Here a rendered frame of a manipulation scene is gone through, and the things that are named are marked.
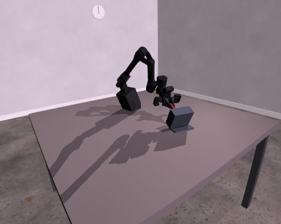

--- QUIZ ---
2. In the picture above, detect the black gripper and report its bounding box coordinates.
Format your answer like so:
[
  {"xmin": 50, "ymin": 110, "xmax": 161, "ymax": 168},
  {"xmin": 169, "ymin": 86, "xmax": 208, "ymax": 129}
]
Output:
[{"xmin": 153, "ymin": 91, "xmax": 181, "ymax": 109}]

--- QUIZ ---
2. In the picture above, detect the grey sloped panel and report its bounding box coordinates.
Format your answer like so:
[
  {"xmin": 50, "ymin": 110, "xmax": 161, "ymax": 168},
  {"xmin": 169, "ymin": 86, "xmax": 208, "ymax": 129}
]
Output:
[{"xmin": 166, "ymin": 106, "xmax": 194, "ymax": 133}]

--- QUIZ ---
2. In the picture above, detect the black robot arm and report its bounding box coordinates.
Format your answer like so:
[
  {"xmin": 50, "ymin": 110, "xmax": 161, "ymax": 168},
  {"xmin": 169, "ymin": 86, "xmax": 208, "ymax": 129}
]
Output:
[{"xmin": 116, "ymin": 47, "xmax": 174, "ymax": 96}]

